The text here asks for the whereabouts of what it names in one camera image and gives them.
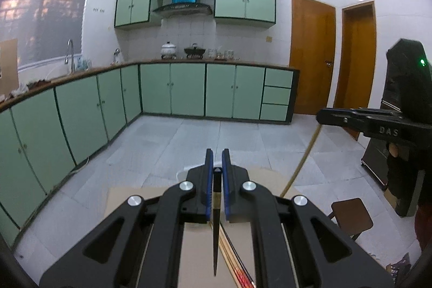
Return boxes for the green drawer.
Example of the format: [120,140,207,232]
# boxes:
[264,68,294,89]
[262,86,292,106]
[260,103,289,122]

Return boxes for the person's right hand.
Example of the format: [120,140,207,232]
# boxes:
[387,143,421,199]

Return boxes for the black wok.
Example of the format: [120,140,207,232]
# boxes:
[184,43,205,59]

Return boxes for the black chopstick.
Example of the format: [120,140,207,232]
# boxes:
[212,170,221,277]

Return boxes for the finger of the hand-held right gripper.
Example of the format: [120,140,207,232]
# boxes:
[317,107,402,131]

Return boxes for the green lower cabinets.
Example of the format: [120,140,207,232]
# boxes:
[0,62,300,248]

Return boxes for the cardboard board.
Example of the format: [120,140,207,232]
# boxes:
[0,38,19,96]

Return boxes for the window with blind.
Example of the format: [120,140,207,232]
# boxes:
[0,0,97,69]

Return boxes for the cardboard box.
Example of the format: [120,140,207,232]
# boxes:
[383,188,399,208]

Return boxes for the red and wooden chopstick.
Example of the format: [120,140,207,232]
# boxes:
[233,268,254,288]

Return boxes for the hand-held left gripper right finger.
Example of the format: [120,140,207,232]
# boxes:
[222,149,395,288]

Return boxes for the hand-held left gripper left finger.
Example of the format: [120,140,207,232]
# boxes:
[40,149,214,288]

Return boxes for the beige cardboard sheet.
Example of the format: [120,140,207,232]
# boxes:
[104,168,298,288]

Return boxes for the black appliance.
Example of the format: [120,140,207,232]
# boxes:
[361,99,406,191]

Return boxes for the cluster of glass jars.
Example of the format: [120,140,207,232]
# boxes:
[207,48,240,61]

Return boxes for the brown stool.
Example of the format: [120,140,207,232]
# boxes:
[328,198,373,241]

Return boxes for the metal sink faucet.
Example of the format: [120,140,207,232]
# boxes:
[65,39,76,73]

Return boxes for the white pot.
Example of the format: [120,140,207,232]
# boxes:
[161,42,177,58]

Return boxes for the range hood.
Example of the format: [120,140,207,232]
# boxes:
[152,3,213,18]

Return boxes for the brown countertop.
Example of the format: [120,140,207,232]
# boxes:
[0,59,300,113]

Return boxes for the wooden door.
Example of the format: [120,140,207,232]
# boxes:
[333,1,377,113]
[289,0,336,116]

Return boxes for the white floor cable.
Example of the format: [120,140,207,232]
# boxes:
[72,156,90,174]

